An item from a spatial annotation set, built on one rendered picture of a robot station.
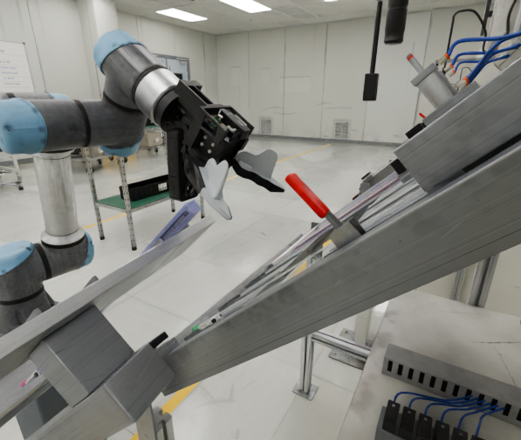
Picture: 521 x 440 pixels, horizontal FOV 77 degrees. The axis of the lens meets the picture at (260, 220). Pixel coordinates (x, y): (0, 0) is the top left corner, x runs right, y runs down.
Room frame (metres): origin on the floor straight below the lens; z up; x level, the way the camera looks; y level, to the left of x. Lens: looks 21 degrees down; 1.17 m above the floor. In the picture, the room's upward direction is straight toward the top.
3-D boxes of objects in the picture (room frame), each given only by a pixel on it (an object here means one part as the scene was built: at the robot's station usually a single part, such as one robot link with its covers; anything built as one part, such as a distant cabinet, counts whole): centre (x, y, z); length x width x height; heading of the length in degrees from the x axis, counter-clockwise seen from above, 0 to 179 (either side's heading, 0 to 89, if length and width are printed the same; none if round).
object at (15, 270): (0.82, 0.70, 0.72); 0.13 x 0.12 x 0.14; 139
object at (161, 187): (2.91, 1.00, 0.41); 0.57 x 0.17 x 0.11; 149
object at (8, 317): (0.82, 0.70, 0.60); 0.15 x 0.15 x 0.10
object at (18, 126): (0.64, 0.48, 1.13); 0.49 x 0.11 x 0.12; 49
